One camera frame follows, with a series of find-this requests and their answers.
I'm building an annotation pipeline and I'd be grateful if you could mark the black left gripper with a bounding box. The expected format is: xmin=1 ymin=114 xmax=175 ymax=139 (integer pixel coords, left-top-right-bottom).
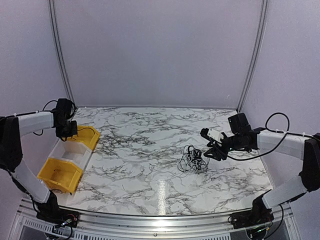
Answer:
xmin=55 ymin=120 xmax=77 ymax=138

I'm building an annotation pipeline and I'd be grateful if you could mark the thin black cable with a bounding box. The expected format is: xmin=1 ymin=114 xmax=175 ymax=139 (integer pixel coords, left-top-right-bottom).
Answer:
xmin=67 ymin=126 xmax=97 ymax=141

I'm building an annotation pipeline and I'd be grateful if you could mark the cable pile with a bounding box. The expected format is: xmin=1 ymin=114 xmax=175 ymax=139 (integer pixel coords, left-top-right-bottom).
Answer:
xmin=177 ymin=145 xmax=210 ymax=175

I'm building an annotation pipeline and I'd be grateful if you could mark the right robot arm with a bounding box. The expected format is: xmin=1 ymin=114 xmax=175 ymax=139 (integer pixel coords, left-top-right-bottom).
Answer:
xmin=200 ymin=113 xmax=320 ymax=224

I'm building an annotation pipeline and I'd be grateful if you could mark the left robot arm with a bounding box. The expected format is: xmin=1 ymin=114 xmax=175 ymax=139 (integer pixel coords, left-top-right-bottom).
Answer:
xmin=0 ymin=98 xmax=78 ymax=223

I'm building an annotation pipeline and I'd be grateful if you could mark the far yellow plastic bin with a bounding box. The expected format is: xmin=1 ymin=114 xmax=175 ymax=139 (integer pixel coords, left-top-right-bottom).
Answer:
xmin=67 ymin=125 xmax=101 ymax=151

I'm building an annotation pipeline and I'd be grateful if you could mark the yellow plastic bin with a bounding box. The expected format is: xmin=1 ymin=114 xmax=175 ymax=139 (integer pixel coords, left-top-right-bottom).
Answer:
xmin=37 ymin=158 xmax=83 ymax=193
xmin=67 ymin=125 xmax=101 ymax=151

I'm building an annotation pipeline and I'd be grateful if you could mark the white translucent plastic bin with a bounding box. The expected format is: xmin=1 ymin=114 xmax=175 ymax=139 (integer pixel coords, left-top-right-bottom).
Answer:
xmin=48 ymin=141 xmax=92 ymax=171

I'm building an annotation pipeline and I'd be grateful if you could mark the near yellow plastic bin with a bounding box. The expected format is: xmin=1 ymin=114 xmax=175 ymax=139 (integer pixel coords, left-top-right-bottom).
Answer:
xmin=37 ymin=158 xmax=83 ymax=193

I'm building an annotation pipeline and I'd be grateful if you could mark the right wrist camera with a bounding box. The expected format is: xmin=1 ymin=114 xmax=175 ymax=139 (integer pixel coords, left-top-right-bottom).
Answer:
xmin=200 ymin=127 xmax=225 ymax=144

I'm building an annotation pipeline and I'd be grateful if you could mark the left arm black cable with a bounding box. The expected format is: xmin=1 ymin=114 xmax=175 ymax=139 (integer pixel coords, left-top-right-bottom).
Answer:
xmin=32 ymin=99 xmax=76 ymax=137

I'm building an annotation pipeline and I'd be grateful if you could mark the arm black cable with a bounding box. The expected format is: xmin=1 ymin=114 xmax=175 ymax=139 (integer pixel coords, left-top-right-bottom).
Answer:
xmin=32 ymin=99 xmax=76 ymax=137
xmin=224 ymin=112 xmax=313 ymax=161

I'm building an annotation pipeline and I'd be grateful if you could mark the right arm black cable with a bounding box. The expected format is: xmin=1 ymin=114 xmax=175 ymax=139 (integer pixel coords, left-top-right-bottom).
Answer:
xmin=224 ymin=112 xmax=313 ymax=161

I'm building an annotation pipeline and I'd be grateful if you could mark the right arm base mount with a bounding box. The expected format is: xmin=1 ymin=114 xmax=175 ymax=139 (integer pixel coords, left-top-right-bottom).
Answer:
xmin=227 ymin=193 xmax=274 ymax=229

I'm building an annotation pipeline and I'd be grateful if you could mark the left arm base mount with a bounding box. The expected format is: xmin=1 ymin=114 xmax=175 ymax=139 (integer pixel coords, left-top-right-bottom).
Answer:
xmin=32 ymin=190 xmax=80 ymax=228

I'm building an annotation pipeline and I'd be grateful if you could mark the aluminium front rail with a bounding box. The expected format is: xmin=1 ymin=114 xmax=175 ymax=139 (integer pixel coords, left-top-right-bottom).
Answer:
xmin=8 ymin=199 xmax=301 ymax=240

